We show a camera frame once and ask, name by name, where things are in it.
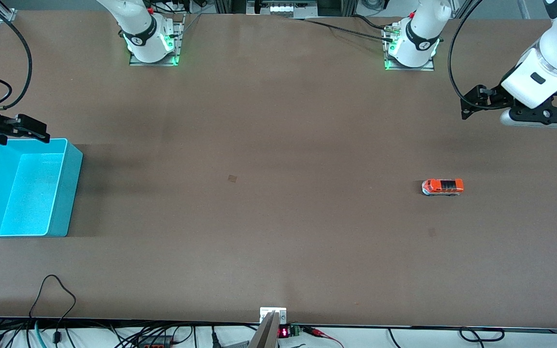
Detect orange toy bus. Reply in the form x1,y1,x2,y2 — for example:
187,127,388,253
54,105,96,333
422,178,465,196

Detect blue plastic box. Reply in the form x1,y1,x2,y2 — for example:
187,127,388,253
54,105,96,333
0,138,84,238

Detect aluminium corner profile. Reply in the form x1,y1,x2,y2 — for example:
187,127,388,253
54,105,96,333
0,0,18,22

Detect white lit device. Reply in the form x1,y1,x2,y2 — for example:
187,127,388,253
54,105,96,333
247,0,319,16

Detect dark power strip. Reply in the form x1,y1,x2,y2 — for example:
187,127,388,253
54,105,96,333
136,336,175,348

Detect red clip leads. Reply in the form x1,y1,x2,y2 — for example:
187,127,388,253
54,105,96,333
303,327,344,348

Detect grey metal bar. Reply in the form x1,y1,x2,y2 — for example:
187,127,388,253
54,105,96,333
249,312,280,348

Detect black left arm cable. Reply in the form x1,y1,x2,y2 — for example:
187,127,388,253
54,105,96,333
447,0,506,112

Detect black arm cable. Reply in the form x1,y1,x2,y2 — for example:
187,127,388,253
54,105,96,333
447,0,506,112
0,0,33,113

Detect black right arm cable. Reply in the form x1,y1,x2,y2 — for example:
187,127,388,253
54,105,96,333
0,0,33,113

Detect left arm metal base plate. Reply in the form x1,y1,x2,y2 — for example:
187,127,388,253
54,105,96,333
384,22,435,72

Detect thick black table cable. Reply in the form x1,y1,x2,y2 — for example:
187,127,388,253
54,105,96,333
288,17,396,44

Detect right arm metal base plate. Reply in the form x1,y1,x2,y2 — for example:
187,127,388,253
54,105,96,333
129,14,186,66

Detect teal cable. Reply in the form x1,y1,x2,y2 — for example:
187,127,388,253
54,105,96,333
34,320,48,348

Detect black looped cable with plug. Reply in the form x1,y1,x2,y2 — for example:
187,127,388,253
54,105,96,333
29,275,77,345

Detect black coiled cable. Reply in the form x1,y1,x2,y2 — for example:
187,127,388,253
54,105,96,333
458,327,505,343

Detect white mounting bracket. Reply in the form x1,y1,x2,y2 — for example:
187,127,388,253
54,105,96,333
260,307,287,323

